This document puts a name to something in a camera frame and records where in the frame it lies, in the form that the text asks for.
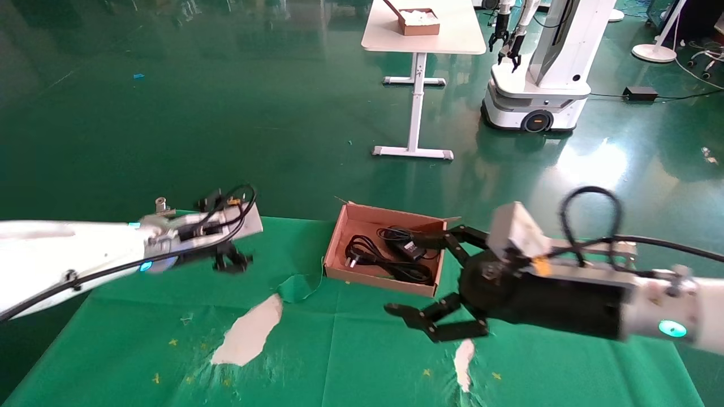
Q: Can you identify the black floor cable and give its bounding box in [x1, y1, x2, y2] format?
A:
[587, 88, 724, 105]

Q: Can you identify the thin black USB cable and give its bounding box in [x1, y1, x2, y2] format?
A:
[377, 226, 443, 262]

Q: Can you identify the grey right camera mount plate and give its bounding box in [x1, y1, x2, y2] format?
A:
[540, 240, 639, 284]

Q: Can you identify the black power adapter brick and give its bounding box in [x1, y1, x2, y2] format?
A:
[622, 85, 659, 103]

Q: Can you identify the black background robot gripper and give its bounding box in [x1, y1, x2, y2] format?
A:
[497, 31, 525, 73]
[488, 25, 510, 53]

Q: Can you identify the white floor cable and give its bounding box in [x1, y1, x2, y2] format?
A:
[672, 21, 724, 91]

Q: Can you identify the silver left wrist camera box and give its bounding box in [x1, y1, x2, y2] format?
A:
[218, 201, 265, 237]

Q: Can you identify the white crumpled paper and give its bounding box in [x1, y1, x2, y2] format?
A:
[399, 8, 439, 27]

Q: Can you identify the dark cabinet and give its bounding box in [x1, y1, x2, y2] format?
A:
[645, 0, 724, 41]

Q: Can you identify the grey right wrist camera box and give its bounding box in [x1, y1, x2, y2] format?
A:
[487, 201, 553, 264]

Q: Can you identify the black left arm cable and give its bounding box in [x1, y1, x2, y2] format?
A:
[0, 183, 259, 324]

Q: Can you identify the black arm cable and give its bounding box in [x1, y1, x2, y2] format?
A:
[559, 185, 724, 267]
[0, 183, 259, 324]

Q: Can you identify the open brown cardboard box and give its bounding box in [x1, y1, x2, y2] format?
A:
[323, 196, 461, 298]

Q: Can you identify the small cardboard box with flap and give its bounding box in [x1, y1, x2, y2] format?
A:
[383, 0, 441, 37]

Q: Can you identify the office chair wheel base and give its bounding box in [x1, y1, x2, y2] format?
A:
[686, 38, 724, 81]

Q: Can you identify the white pedestal table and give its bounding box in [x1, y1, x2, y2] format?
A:
[360, 0, 488, 161]

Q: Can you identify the white wheeled robot body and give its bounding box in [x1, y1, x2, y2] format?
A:
[480, 0, 618, 135]

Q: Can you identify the thick black power cord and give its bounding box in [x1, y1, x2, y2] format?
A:
[344, 233, 436, 285]

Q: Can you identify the green table cloth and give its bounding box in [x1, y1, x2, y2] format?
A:
[0, 210, 709, 407]

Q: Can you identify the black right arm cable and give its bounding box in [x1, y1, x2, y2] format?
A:
[559, 185, 724, 267]

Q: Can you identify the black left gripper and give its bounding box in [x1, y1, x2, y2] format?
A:
[154, 241, 254, 274]

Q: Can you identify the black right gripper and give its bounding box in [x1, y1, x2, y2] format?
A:
[384, 224, 637, 344]

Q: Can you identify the white floor stand round base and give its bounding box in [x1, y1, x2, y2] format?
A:
[631, 0, 688, 64]

